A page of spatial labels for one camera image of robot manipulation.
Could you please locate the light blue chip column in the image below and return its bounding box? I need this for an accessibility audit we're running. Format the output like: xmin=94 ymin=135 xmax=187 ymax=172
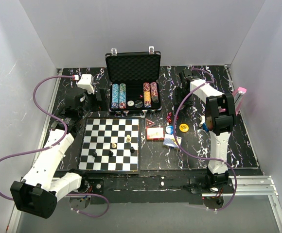
xmin=111 ymin=83 xmax=119 ymax=109

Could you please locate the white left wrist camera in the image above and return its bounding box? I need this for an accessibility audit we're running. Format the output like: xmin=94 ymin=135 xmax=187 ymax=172
xmin=77 ymin=74 xmax=94 ymax=94

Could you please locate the blue playing card deck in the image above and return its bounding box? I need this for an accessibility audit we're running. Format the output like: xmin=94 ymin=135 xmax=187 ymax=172
xmin=163 ymin=134 xmax=180 ymax=150

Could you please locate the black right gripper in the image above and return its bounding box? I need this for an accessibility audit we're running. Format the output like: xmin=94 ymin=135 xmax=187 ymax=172
xmin=175 ymin=86 xmax=194 ymax=109

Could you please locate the white and blue block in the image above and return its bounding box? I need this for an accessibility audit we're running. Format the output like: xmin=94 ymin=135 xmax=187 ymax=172
xmin=199 ymin=116 xmax=209 ymax=132

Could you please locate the red yellow chip column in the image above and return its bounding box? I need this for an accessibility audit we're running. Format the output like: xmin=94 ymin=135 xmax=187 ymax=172
xmin=143 ymin=83 xmax=151 ymax=108

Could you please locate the yellow big blind button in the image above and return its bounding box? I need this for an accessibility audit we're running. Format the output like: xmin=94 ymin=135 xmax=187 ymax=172
xmin=179 ymin=123 xmax=189 ymax=133

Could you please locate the black white chess board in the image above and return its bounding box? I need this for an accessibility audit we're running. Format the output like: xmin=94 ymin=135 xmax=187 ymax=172
xmin=77 ymin=117 xmax=141 ymax=174

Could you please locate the white single chip in case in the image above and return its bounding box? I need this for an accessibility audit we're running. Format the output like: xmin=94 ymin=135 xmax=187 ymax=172
xmin=127 ymin=100 xmax=134 ymax=107

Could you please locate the blue small blind button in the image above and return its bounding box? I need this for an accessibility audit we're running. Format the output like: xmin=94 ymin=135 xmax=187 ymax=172
xmin=165 ymin=125 xmax=174 ymax=134

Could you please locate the aluminium rail frame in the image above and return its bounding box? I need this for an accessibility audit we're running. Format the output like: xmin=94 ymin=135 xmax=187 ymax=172
xmin=6 ymin=65 xmax=282 ymax=233

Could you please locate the green blue chip column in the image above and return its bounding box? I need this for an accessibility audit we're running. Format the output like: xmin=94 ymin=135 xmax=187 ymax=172
xmin=119 ymin=83 xmax=126 ymax=109

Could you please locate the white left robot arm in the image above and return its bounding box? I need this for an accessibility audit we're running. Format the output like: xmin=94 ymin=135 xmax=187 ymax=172
xmin=10 ymin=84 xmax=99 ymax=218

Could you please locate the grey dealer button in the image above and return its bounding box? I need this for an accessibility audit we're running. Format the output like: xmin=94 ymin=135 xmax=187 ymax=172
xmin=134 ymin=100 xmax=143 ymax=108

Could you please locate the purple red chip column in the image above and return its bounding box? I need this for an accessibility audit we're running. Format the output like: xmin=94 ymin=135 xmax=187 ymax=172
xmin=150 ymin=82 xmax=159 ymax=103

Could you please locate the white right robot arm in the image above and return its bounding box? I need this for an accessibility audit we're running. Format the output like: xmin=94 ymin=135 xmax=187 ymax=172
xmin=174 ymin=70 xmax=236 ymax=193

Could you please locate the triangular all-in marker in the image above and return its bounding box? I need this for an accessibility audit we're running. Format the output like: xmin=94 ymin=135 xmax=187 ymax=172
xmin=145 ymin=119 xmax=155 ymax=129

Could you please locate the pink metronome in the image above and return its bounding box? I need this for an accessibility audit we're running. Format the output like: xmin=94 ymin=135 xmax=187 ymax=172
xmin=232 ymin=87 xmax=247 ymax=115

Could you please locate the black poker set case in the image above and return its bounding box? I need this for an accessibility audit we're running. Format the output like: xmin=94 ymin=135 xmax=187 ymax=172
xmin=105 ymin=46 xmax=162 ymax=115

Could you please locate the red playing card deck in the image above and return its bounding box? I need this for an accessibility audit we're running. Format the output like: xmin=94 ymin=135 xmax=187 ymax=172
xmin=146 ymin=127 xmax=164 ymax=140

